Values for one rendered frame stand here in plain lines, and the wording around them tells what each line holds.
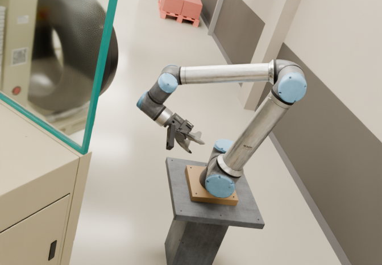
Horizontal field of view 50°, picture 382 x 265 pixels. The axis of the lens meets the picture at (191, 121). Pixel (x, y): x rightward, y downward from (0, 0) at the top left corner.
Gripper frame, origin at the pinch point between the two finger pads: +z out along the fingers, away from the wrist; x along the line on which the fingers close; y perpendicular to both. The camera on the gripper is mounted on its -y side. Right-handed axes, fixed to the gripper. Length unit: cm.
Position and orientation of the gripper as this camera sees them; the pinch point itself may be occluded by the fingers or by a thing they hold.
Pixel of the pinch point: (197, 150)
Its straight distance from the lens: 194.4
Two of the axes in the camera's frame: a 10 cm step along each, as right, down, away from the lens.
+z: 7.6, 6.4, 1.0
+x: -4.1, 3.6, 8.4
